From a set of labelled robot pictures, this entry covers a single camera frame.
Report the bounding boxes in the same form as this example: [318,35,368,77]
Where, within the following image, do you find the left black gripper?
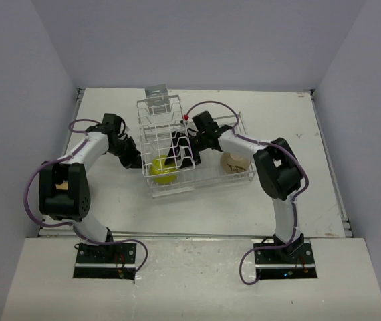
[108,136,148,169]

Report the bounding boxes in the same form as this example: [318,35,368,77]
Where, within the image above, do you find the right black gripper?
[166,131,209,169]

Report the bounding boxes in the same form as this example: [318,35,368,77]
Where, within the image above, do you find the white wire dish rack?
[136,95,256,197]

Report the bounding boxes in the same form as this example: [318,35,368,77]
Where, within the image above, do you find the yellow-green bowl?
[149,155,177,184]

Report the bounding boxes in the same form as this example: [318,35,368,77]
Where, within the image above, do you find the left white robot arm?
[37,113,143,263]

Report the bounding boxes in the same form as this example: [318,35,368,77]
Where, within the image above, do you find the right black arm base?
[254,240,318,280]

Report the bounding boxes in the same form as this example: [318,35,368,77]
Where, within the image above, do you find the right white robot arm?
[166,111,309,263]

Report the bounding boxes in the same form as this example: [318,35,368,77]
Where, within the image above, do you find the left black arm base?
[73,243,137,281]

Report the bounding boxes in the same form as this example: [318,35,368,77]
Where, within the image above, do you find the beige bowl with drawing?
[220,152,251,174]

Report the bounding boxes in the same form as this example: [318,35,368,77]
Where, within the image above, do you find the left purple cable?
[21,119,150,278]

